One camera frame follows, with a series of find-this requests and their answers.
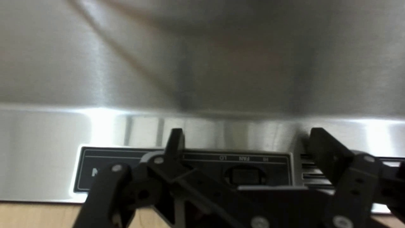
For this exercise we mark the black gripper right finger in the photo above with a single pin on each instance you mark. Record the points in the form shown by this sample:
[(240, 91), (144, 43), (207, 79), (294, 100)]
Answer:
[(363, 190)]

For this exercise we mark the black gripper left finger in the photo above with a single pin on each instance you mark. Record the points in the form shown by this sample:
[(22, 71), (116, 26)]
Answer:
[(169, 194)]

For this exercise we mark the black hood control panel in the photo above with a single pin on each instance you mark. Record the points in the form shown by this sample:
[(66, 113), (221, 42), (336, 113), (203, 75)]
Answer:
[(106, 169)]

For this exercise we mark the stainless steel range hood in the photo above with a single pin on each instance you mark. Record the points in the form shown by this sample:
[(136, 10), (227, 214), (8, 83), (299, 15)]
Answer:
[(203, 55)]

